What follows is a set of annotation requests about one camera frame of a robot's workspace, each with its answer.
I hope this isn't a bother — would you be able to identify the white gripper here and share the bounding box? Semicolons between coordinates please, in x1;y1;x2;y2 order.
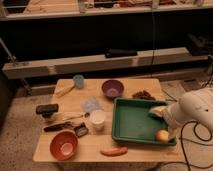
149;103;181;128

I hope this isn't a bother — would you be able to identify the red yellow apple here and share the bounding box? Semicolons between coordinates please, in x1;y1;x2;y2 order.
155;130;169;142

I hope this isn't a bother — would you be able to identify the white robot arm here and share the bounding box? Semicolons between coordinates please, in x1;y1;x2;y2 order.
149;88;213;132

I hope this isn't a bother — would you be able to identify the white paper cup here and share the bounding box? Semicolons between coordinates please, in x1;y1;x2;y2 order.
89;110;106;130

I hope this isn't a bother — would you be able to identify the blue cup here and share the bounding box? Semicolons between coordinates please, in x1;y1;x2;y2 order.
73;75;84;89

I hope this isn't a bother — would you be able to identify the brown crumpled object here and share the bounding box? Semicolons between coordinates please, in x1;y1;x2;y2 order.
132;90;154;100

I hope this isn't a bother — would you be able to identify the green plastic tray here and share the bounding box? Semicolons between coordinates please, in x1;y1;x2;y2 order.
112;98;176;146

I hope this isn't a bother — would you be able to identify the purple bowl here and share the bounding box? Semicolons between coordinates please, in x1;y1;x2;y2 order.
102;79;124;98

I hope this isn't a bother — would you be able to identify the wooden shelf beam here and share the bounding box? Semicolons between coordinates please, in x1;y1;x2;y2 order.
2;47;208;79

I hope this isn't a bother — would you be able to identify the orange sausage toy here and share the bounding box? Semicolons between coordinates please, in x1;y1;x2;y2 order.
100;147;128;157

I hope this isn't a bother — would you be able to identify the clear blue plastic wrap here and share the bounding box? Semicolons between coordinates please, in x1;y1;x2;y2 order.
82;97;101;113

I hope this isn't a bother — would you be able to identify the metal spoon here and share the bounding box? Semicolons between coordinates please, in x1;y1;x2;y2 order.
62;112;90;121

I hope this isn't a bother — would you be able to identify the black object on shelf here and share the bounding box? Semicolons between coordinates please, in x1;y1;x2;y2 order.
105;49;137;58

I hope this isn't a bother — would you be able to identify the small black box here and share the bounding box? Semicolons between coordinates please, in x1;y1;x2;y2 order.
74;123;89;137

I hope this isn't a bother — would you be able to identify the wooden low table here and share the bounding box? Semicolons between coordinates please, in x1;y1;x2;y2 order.
33;79;183;163

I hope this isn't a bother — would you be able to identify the orange bowl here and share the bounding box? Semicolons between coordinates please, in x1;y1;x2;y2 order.
50;131;78;161

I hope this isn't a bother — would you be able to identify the black brush block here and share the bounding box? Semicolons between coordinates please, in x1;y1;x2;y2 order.
36;104;59;118

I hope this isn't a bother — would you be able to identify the black cable on floor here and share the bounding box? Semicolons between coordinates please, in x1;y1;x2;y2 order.
179;119;213;171

